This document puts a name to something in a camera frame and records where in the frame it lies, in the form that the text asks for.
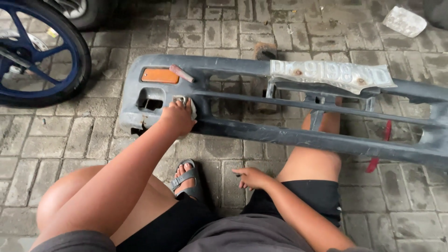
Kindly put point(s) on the black car tire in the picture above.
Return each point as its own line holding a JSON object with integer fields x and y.
{"x": 92, "y": 15}

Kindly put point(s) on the person's left hand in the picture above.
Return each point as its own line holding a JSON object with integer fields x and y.
{"x": 176, "y": 119}

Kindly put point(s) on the grey sandpaper sheet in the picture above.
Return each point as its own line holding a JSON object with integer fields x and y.
{"x": 180, "y": 100}

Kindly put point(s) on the person's left foot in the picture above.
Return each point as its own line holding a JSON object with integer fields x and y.
{"x": 184, "y": 171}

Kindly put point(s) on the bent white license plate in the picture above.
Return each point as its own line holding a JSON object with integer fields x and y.
{"x": 329, "y": 74}

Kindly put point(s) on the person's right hand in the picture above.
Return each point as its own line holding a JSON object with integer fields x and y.
{"x": 253, "y": 177}

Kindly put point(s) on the red plastic piece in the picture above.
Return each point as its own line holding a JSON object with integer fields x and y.
{"x": 386, "y": 131}

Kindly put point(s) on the person's right fingers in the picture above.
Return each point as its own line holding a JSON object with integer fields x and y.
{"x": 243, "y": 171}

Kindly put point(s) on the person's right leg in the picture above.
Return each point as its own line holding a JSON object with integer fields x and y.
{"x": 309, "y": 162}

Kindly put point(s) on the grey shirt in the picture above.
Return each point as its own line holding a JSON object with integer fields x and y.
{"x": 245, "y": 234}

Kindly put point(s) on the black shorts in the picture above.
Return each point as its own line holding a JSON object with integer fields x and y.
{"x": 196, "y": 224}

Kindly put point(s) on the white plastic scrap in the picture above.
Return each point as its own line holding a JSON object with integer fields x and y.
{"x": 404, "y": 21}

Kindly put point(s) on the grey sandal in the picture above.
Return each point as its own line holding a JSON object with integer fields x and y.
{"x": 190, "y": 175}

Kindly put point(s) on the rusty brown block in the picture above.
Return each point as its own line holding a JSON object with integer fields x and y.
{"x": 265, "y": 51}

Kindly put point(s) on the person's leg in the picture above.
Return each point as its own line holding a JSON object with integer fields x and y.
{"x": 63, "y": 196}
{"x": 309, "y": 162}

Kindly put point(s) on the person's left leg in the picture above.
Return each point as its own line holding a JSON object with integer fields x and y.
{"x": 63, "y": 196}

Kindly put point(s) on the blue motorcycle wheel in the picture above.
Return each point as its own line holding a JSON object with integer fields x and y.
{"x": 75, "y": 52}

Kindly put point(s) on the orange turn signal lamp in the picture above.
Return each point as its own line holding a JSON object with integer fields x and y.
{"x": 160, "y": 76}

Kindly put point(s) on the grey car bumper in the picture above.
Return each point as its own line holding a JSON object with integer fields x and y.
{"x": 252, "y": 131}

